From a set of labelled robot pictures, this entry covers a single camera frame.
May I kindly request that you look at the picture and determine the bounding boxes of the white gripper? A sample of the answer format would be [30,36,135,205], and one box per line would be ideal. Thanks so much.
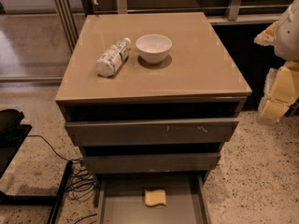
[254,21,299,121]

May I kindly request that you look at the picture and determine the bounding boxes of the yellow sponge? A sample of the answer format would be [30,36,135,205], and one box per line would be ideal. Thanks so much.
[145,189,166,207]

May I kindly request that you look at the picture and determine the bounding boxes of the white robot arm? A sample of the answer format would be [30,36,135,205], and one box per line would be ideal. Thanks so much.
[254,0,299,122]

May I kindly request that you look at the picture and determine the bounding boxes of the middle grey drawer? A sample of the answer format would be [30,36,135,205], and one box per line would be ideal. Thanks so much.
[83,153,221,174]

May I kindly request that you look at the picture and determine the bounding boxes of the grey drawer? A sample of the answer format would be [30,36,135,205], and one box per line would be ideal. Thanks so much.
[96,173,211,224]
[65,118,238,147]
[83,153,221,174]

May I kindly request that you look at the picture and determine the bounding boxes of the grey drawer cabinet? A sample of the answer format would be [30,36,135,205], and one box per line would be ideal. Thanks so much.
[55,11,253,182]

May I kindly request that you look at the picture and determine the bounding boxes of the top grey drawer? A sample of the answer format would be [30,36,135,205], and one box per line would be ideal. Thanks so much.
[65,118,238,147]

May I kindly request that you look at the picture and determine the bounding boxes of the bottom grey drawer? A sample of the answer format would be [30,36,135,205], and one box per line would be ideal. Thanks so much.
[96,173,211,224]

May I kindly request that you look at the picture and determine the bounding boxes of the white bowl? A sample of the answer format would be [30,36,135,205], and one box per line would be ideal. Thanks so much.
[135,35,172,64]

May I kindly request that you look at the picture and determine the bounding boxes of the clear plastic water bottle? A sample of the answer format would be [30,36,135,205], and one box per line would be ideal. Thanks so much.
[96,37,131,77]

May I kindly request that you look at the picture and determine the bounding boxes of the black stand base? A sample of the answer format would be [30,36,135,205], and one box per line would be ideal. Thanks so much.
[0,108,74,224]

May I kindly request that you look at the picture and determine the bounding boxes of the metal shelf rail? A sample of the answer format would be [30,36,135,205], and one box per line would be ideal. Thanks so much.
[81,0,293,24]

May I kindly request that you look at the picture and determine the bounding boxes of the black floor cables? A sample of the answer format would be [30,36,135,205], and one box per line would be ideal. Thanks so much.
[27,134,99,224]

